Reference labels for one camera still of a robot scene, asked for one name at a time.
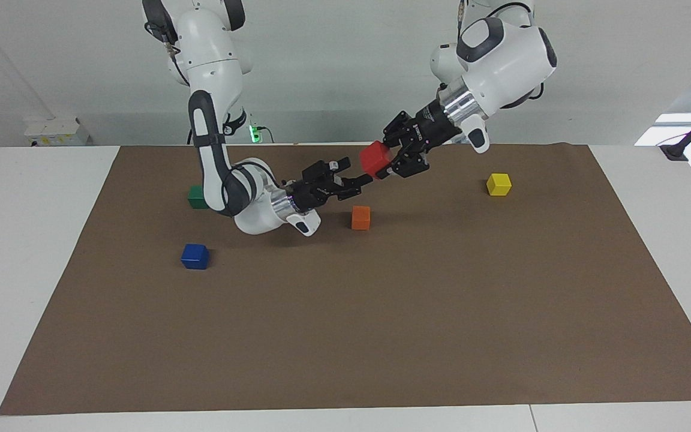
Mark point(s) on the green lit power device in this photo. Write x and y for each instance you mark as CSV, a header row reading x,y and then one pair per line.
x,y
255,133

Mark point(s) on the blue cube block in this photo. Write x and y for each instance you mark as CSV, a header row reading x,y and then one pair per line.
x,y
195,256

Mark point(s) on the red cube block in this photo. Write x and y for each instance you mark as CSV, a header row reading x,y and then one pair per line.
x,y
375,159

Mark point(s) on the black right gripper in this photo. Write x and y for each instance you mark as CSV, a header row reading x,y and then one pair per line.
x,y
312,189

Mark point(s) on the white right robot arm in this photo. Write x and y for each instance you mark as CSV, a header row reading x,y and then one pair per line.
x,y
213,120

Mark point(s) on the brown paper table mat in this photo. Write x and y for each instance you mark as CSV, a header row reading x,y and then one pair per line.
x,y
381,312

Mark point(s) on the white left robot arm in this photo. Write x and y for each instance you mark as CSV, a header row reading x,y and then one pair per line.
x,y
501,54

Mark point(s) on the yellow cube block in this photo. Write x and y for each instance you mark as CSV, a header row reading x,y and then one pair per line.
x,y
499,184

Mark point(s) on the white wall box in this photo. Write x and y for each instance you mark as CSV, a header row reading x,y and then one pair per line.
x,y
57,132

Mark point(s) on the orange cube block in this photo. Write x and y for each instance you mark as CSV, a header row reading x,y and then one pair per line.
x,y
360,218

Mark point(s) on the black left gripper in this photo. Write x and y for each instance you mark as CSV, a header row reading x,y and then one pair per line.
x,y
420,141

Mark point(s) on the green cube block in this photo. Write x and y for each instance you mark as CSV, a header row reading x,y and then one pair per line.
x,y
195,197

